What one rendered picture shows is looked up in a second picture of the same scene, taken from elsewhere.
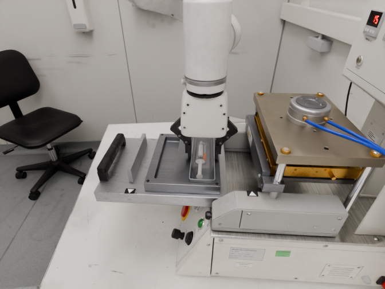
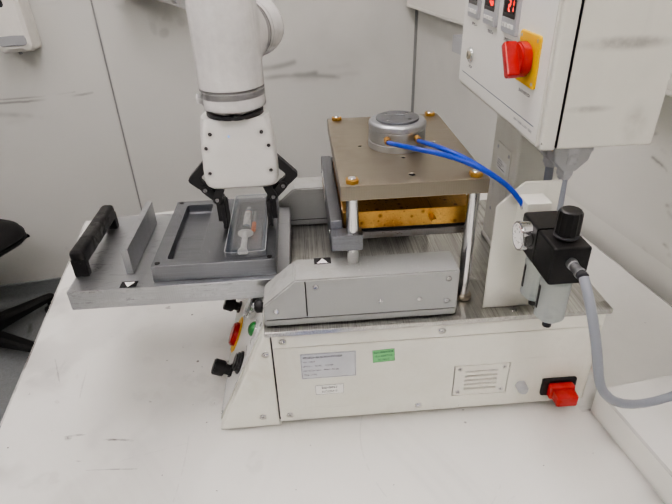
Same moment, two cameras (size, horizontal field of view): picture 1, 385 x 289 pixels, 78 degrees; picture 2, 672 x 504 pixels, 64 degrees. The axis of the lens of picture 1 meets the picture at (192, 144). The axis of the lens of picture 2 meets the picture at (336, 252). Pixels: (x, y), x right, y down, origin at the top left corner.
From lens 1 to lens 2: 0.26 m
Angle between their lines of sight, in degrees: 7
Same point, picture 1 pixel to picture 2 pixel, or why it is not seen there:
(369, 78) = (480, 79)
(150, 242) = (176, 392)
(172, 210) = (215, 343)
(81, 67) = (20, 125)
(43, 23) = not seen: outside the picture
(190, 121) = (217, 162)
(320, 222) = (423, 288)
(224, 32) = (245, 21)
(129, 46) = (119, 76)
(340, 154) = (428, 178)
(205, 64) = (224, 67)
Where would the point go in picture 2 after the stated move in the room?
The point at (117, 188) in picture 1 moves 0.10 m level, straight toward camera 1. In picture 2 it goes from (107, 284) to (124, 323)
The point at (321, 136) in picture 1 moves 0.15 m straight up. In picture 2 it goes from (410, 162) to (416, 38)
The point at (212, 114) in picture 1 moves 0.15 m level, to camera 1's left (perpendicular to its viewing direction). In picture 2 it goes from (250, 147) to (134, 156)
